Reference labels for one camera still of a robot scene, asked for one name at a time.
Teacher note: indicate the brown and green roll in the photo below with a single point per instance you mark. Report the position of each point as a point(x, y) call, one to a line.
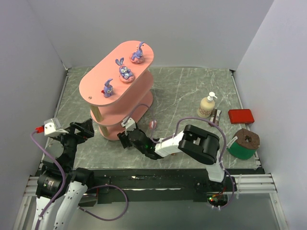
point(244, 144)

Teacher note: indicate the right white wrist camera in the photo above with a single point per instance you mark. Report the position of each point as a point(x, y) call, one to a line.
point(128, 123)

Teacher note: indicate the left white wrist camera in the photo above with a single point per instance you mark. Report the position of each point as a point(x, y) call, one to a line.
point(51, 128)

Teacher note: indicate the pink white egg toy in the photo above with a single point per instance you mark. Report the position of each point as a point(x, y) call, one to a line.
point(153, 124)

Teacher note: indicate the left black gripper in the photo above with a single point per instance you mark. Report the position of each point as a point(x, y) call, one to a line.
point(72, 132)

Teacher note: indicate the small purple bunny toy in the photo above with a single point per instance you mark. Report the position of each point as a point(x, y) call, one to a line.
point(108, 89)

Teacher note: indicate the electronics board with leds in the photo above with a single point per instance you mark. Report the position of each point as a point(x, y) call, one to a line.
point(217, 201)

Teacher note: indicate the cream pump lotion bottle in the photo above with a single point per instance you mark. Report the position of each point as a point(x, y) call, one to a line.
point(206, 106)

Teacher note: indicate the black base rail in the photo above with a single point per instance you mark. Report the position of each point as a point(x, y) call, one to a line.
point(161, 184)

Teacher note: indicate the pink three-tier shelf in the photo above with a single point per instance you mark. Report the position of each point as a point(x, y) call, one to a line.
point(132, 99)

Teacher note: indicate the red rectangular box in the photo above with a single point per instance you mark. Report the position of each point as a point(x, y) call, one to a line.
point(241, 116)

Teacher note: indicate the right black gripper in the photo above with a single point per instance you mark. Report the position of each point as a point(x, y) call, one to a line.
point(127, 138)

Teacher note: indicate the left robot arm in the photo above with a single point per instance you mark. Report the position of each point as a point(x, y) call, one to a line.
point(59, 186)

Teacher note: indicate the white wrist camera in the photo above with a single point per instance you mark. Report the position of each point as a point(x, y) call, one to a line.
point(51, 128)
point(128, 123)

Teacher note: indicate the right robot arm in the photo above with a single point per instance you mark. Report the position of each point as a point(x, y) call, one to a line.
point(199, 144)

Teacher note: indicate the brown snack packet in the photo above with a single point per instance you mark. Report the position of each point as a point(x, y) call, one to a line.
point(215, 116)

